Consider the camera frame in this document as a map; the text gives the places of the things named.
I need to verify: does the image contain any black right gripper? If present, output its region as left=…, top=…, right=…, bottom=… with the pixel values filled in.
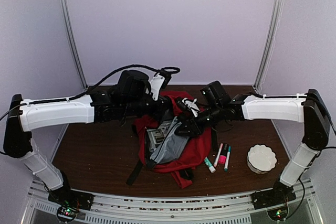
left=175, top=103, right=224, bottom=137

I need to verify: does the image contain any red backpack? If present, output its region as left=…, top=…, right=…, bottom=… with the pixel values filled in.
left=126, top=91, right=213, bottom=189

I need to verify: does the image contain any grey pencil pouch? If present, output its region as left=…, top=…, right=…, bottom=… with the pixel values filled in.
left=146, top=117, right=190, bottom=169

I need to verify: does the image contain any grey notebook with barcodes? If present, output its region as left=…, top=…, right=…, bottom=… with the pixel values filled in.
left=146, top=121, right=172, bottom=153

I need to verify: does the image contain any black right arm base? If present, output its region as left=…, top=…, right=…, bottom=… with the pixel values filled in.
left=251, top=181, right=297, bottom=210

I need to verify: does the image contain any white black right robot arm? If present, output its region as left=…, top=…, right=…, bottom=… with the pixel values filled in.
left=175, top=81, right=335, bottom=204

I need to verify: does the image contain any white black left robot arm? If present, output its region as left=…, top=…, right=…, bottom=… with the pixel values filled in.
left=3, top=67, right=173, bottom=205

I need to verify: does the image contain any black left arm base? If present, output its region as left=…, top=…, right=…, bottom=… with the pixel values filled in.
left=45, top=179, right=94, bottom=210

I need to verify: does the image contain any white pink marker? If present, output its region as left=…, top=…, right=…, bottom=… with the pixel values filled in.
left=213, top=143, right=223, bottom=167

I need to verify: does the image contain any white green glue stick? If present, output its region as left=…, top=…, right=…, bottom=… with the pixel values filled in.
left=204, top=157, right=216, bottom=173

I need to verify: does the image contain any black pink highlighter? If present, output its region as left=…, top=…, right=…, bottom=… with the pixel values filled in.
left=218, top=143, right=229, bottom=164

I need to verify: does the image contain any white teal marker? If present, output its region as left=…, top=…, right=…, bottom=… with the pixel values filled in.
left=224, top=146, right=232, bottom=172

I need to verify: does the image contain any white scalloped dish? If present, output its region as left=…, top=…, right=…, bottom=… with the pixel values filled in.
left=247, top=144, right=277, bottom=174

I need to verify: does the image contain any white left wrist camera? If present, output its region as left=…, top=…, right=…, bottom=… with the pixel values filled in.
left=146, top=73, right=171, bottom=101

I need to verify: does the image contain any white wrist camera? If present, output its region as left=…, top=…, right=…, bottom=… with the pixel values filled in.
left=146, top=73, right=171, bottom=101
left=175, top=97, right=200, bottom=118

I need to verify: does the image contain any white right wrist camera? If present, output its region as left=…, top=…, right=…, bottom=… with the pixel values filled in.
left=175, top=97, right=200, bottom=118

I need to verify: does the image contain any aluminium front rail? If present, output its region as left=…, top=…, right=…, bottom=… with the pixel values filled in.
left=20, top=179, right=323, bottom=224

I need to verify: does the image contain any left aluminium frame post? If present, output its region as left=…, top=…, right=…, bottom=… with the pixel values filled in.
left=60, top=0, right=88, bottom=90

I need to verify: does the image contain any aluminium frame post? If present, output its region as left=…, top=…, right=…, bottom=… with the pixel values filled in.
left=60, top=0, right=88, bottom=90
left=254, top=0, right=284, bottom=91

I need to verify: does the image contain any right aluminium frame post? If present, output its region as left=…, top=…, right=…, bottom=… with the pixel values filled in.
left=254, top=0, right=284, bottom=91

